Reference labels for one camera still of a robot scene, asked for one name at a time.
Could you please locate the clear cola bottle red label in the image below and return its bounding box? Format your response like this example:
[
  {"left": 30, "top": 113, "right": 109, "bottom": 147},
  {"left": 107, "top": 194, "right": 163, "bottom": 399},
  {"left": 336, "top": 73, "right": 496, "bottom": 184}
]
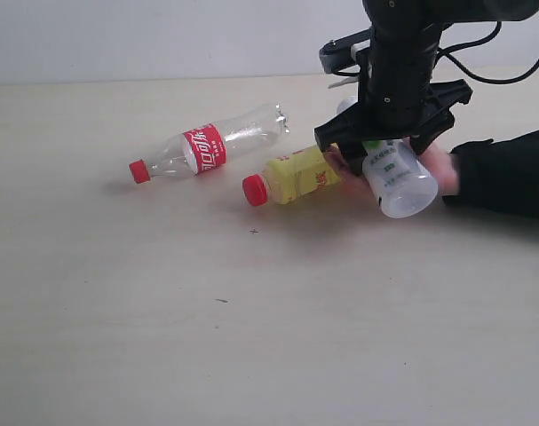
[{"left": 129, "top": 103, "right": 289, "bottom": 184}]

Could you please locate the white green label drink bottle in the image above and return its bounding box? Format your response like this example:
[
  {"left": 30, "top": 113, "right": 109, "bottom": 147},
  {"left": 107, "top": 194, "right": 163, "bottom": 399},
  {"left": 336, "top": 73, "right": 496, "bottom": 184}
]
[{"left": 336, "top": 96, "right": 440, "bottom": 220}]

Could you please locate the yellow tea bottle red cap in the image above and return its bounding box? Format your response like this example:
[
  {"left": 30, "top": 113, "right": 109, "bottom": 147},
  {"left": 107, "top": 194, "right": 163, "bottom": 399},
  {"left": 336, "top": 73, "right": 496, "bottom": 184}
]
[{"left": 242, "top": 146, "right": 340, "bottom": 207}]

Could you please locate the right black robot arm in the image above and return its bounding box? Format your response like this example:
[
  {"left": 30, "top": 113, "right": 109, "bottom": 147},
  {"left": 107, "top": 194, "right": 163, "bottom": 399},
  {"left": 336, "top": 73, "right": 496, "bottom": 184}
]
[{"left": 314, "top": 0, "right": 539, "bottom": 176}]

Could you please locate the black sleeved forearm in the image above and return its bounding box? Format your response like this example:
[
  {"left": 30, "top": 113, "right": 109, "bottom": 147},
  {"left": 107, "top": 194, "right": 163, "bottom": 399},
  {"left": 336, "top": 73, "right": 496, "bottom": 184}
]
[{"left": 443, "top": 130, "right": 539, "bottom": 219}]

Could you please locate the person's open bare hand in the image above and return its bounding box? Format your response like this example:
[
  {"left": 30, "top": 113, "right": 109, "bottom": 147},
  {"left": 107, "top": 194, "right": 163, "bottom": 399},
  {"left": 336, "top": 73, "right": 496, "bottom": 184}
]
[{"left": 324, "top": 140, "right": 460, "bottom": 199}]

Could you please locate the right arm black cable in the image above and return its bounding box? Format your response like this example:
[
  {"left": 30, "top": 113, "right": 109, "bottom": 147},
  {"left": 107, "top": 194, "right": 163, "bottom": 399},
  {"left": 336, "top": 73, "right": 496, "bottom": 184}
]
[{"left": 435, "top": 17, "right": 539, "bottom": 85}]

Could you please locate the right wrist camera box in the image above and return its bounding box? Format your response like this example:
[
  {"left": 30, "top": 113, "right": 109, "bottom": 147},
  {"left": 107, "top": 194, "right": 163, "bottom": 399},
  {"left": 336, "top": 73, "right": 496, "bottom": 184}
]
[{"left": 319, "top": 28, "right": 371, "bottom": 77}]

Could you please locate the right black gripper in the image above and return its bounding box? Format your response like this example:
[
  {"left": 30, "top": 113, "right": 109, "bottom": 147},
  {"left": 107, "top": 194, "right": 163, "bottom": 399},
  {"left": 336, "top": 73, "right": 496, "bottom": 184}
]
[{"left": 314, "top": 26, "right": 472, "bottom": 176}]

